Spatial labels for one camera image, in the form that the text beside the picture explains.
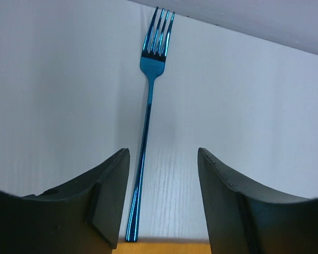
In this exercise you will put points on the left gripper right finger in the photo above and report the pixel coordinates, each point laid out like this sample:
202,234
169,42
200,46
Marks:
244,216

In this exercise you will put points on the orange Mickey Mouse cloth placemat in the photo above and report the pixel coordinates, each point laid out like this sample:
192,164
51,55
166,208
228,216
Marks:
162,248

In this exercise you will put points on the blue metallic fork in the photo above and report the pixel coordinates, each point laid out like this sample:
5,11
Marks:
152,64

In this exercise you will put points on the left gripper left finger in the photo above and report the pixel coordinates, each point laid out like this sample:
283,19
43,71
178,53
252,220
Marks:
82,215

